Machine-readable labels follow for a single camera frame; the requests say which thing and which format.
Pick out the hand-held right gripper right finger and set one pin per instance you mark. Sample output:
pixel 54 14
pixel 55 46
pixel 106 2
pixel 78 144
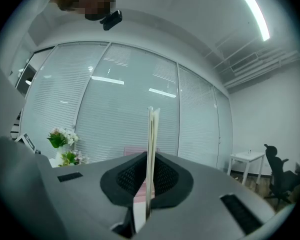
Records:
pixel 202 209

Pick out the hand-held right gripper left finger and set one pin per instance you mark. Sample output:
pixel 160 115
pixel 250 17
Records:
pixel 85 199

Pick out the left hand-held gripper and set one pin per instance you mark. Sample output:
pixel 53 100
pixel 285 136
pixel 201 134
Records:
pixel 25 141

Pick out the pink desk organizer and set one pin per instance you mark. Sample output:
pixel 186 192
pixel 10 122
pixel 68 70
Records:
pixel 133 151

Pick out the cream paper notebook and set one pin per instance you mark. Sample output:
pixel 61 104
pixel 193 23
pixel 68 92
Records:
pixel 152 139

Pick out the white flower bouquet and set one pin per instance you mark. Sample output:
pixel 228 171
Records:
pixel 65 139

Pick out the small white table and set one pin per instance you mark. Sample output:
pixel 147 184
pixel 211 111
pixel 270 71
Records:
pixel 247 157

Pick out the black office chair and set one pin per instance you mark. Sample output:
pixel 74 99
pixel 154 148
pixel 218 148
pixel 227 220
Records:
pixel 280 174

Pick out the glass partition with blinds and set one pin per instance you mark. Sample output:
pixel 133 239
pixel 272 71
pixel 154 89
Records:
pixel 130 104

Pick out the white ceiling pipes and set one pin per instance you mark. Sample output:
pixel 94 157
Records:
pixel 260 64

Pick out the long ceiling light strip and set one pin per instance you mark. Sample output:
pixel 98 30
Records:
pixel 255 9

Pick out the black head-worn camera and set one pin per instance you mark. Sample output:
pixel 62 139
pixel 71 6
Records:
pixel 112 20

